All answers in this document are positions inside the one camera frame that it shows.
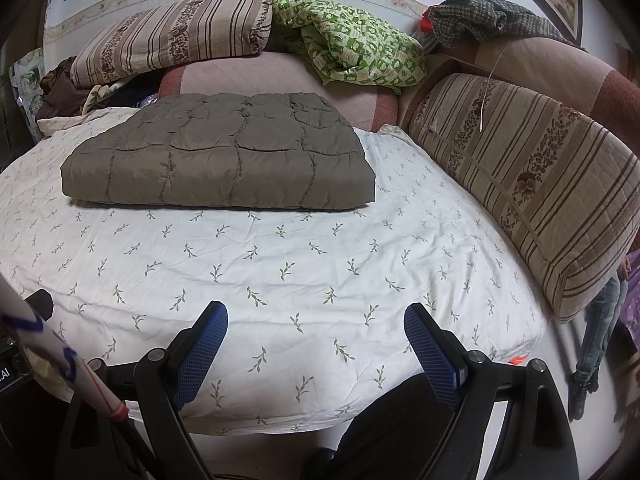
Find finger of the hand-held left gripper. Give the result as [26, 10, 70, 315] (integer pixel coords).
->
[22, 290, 54, 321]

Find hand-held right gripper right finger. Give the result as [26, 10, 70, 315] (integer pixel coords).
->
[404, 302, 581, 480]

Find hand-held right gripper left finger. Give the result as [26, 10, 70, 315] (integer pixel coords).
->
[65, 301, 230, 480]

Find olive quilted jacket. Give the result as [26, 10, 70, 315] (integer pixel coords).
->
[60, 91, 377, 211]

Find brown clothes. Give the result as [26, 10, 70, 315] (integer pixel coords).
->
[36, 57, 93, 121]

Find black clothes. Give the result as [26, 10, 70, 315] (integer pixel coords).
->
[107, 82, 161, 110]

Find white blue-printed tube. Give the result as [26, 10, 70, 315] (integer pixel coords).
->
[0, 260, 130, 423]

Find white leaf-print bed sheet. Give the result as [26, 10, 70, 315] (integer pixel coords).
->
[0, 107, 548, 436]

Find purple cloth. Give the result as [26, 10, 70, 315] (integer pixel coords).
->
[617, 265, 640, 341]

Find cream cloth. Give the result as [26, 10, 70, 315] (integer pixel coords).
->
[82, 80, 126, 113]

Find floral plastic bag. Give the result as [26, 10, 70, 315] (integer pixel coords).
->
[10, 47, 48, 141]

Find striped beige pillow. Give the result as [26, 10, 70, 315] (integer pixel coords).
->
[69, 0, 273, 88]

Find green patterned cloth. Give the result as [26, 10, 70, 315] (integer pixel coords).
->
[269, 0, 427, 95]

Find houndstooth garment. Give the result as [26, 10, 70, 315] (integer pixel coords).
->
[425, 0, 588, 51]

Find white cord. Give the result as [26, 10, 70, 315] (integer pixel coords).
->
[477, 50, 506, 133]

